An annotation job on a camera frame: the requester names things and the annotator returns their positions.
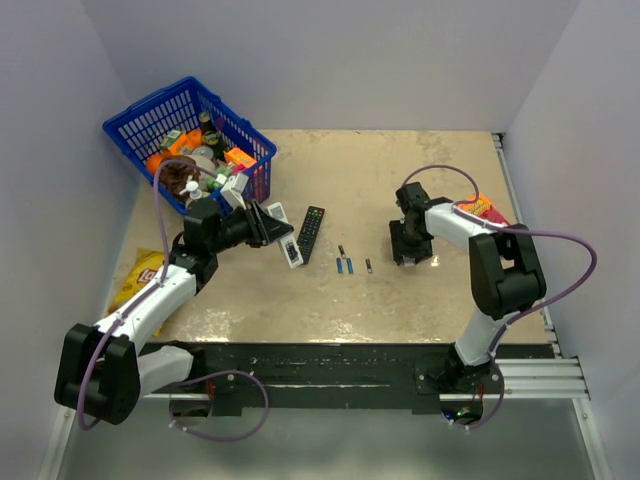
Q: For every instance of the green sponge pack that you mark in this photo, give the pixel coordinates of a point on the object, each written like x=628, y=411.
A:
x=219, y=177

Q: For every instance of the orange juice carton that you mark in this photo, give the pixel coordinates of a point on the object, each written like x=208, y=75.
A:
x=180, y=142

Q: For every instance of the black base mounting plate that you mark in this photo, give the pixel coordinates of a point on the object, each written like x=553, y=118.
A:
x=322, y=376

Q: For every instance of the black TV remote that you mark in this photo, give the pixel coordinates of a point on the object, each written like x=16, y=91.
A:
x=309, y=231

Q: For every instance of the white pump bottle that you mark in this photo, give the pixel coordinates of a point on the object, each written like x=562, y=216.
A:
x=192, y=192

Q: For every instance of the orange fruit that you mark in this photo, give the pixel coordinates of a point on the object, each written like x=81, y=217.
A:
x=153, y=162

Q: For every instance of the green glass bottle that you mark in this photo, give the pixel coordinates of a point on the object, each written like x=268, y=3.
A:
x=211, y=136

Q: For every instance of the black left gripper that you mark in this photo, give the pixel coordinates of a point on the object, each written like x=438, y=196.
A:
x=262, y=227

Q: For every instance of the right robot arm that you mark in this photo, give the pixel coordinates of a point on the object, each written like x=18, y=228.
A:
x=506, y=277

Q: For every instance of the orange pink box in basket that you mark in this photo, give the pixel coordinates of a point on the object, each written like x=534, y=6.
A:
x=238, y=160

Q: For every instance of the white air conditioner remote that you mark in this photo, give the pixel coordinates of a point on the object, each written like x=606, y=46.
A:
x=287, y=240

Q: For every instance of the pink orange snack box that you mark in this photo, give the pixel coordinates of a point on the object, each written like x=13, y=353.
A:
x=481, y=206

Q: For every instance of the blue plastic basket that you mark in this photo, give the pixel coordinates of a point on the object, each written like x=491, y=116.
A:
x=167, y=122

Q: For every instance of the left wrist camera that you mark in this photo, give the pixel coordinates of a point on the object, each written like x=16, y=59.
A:
x=233, y=190

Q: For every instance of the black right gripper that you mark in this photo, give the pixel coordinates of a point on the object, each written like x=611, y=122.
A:
x=401, y=249

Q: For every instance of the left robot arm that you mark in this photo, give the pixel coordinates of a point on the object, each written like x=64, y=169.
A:
x=102, y=371

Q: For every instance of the brown crumpled bag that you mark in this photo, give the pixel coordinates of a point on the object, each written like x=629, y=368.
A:
x=176, y=173

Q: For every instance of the tin can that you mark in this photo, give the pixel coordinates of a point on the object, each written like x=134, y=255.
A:
x=205, y=152

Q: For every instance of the yellow Lays chips bag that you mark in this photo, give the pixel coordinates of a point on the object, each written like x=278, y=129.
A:
x=145, y=268

